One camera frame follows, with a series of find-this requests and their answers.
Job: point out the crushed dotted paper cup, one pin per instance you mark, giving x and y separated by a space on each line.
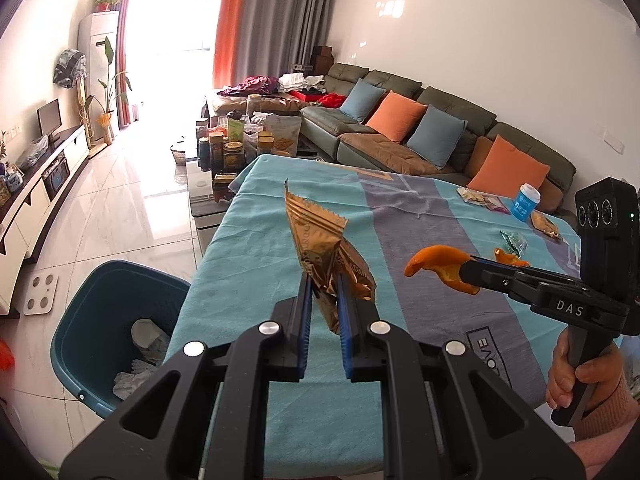
150 340

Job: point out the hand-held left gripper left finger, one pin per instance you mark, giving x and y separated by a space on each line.
305 320

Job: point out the window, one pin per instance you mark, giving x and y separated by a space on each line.
170 20

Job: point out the golden snack wrapper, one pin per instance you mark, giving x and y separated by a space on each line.
315 240

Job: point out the green box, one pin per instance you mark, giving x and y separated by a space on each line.
235 129

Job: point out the white clothes pile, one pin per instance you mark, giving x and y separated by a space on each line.
300 81

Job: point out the small potted plant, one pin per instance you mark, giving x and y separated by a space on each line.
107 2

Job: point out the small blue cushion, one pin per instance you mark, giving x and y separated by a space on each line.
361 101

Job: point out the black monitor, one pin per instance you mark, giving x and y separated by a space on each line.
50 119

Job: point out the purple clothes pile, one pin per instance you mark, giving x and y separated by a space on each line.
252 85

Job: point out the red snack packet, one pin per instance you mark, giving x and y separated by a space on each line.
499 206

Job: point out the clear biscuit packet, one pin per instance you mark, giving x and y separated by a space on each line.
475 196

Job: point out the white standing air conditioner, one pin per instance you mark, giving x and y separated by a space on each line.
97 60

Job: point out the white bathroom scale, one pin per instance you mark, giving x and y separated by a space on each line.
41 295

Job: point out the white tissue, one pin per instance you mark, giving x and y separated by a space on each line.
135 380

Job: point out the white television cabinet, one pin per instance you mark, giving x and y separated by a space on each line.
30 200

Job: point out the green sofa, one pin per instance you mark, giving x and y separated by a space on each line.
450 100

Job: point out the clear green wrapper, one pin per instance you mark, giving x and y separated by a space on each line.
514 241

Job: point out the cloth covered fan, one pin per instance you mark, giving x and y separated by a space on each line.
69 67

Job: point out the large orange cushion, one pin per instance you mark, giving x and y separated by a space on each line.
510 167

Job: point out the person's right forearm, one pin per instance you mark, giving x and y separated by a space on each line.
615 430

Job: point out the brown snack packet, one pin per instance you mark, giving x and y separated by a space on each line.
546 225

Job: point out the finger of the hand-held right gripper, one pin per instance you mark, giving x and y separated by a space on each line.
520 271
500 285

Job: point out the kraft snack bag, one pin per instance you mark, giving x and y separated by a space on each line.
282 135

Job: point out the grey and orange side curtain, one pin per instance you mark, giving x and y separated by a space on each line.
125 50

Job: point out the blue cup with white lid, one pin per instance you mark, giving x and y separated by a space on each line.
525 205

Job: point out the dark bottle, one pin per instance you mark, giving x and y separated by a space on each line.
204 152

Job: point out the orange plastic bag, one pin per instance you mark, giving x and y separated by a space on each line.
4 357

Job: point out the person's right hand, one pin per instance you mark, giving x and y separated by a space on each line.
597 375

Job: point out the orange lidded jar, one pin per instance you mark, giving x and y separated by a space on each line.
216 145

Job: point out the blue trash bin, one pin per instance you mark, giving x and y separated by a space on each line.
90 300

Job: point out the orange peel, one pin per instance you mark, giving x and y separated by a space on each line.
437 260
510 258

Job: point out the glass coffee table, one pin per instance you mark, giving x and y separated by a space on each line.
210 195

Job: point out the brown cushion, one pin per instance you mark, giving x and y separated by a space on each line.
479 152

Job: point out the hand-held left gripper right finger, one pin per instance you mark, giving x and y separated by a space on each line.
345 325

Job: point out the blue white porcelain jar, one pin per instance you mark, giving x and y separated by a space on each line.
12 177

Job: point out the red cloth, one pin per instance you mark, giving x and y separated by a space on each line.
334 100

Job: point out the tall floor plant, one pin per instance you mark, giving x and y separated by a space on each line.
107 105

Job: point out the small dark basket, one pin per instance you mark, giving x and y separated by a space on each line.
178 152

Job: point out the large blue cushion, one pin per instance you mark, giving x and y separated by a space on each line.
437 135

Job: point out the brown lidded jar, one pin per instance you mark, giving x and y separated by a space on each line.
233 155

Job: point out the brown stacked boxes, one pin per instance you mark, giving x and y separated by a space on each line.
322 60

